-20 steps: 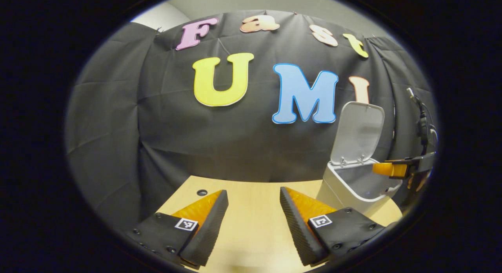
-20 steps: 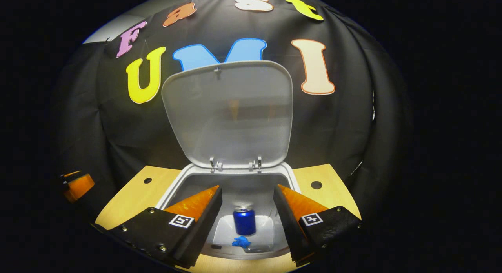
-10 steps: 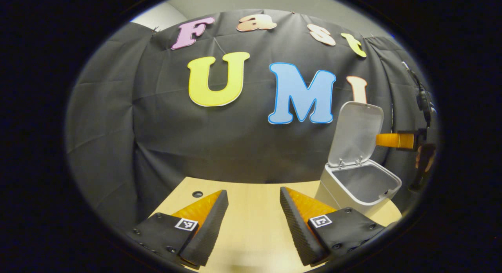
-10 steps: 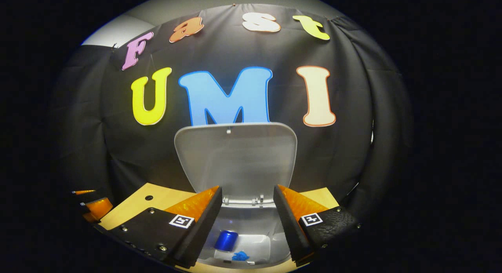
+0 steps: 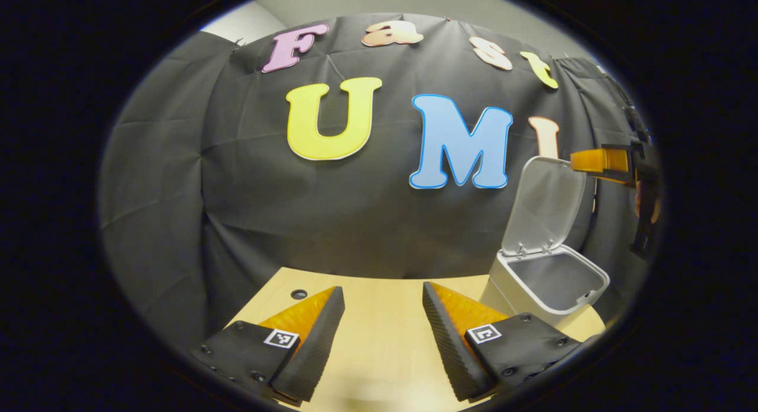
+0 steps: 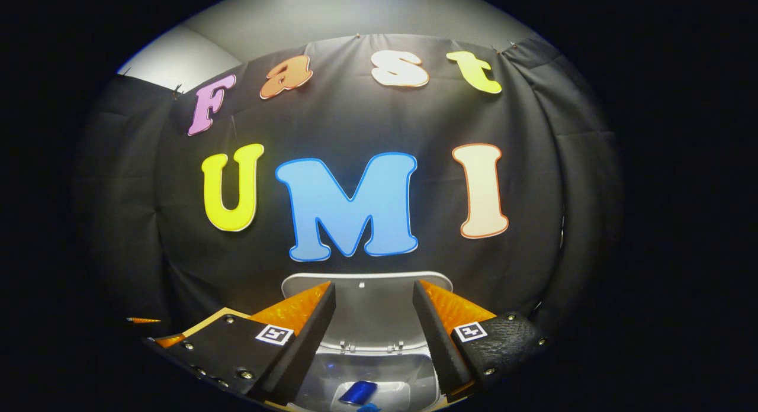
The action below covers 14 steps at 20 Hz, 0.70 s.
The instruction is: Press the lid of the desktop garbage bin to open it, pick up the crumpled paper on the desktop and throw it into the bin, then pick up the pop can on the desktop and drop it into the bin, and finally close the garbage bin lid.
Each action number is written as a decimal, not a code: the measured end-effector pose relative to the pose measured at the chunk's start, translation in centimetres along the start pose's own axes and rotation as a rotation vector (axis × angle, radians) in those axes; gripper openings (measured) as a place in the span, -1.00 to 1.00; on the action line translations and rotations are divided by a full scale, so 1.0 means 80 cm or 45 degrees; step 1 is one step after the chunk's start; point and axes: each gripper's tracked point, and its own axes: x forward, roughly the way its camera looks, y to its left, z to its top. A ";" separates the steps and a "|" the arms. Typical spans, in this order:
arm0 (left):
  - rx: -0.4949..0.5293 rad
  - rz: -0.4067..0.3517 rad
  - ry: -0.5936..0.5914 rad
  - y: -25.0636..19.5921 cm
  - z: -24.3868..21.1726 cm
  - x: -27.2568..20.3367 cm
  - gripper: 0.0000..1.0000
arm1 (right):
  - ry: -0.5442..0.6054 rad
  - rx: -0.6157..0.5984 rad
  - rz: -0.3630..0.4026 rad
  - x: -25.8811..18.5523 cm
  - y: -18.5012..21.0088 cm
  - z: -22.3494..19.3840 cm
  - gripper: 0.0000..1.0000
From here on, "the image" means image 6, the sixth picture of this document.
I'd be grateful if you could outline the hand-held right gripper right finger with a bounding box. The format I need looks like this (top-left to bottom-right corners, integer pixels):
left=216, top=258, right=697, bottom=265
left=413, top=278, right=550, bottom=403

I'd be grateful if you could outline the white desktop garbage bin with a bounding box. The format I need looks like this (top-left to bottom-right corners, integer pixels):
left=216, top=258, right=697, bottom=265
left=281, top=271, right=454, bottom=412

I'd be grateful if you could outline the wooden desktop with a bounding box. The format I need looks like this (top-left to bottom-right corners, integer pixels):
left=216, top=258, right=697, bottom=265
left=181, top=307, right=454, bottom=412

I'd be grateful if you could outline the blue pop can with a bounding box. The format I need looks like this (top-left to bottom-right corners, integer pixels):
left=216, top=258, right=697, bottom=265
left=338, top=380, right=378, bottom=407

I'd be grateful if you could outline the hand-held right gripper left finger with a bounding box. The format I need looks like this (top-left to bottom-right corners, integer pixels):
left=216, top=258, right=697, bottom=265
left=144, top=281, right=337, bottom=407

